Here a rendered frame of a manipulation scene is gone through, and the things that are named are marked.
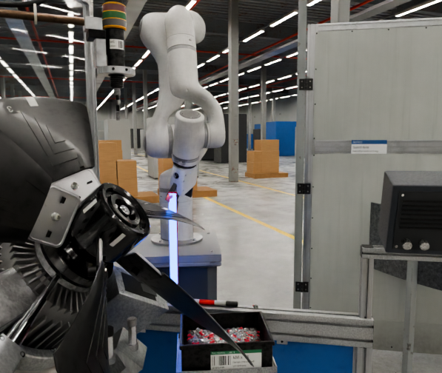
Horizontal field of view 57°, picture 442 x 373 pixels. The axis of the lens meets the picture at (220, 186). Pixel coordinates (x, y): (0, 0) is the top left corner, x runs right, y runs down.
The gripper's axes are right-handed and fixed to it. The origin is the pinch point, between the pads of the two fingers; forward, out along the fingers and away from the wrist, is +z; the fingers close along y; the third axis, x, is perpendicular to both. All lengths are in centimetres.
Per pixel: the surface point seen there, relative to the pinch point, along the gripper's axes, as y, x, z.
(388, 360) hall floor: 89, -105, 127
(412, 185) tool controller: 0, -62, -34
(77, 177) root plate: -49, -4, -38
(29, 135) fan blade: -48, 9, -41
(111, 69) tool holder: -38, -3, -55
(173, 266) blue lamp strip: -23.1, -12.2, 3.8
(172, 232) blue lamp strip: -19.5, -8.9, -4.9
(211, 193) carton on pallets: 586, 233, 455
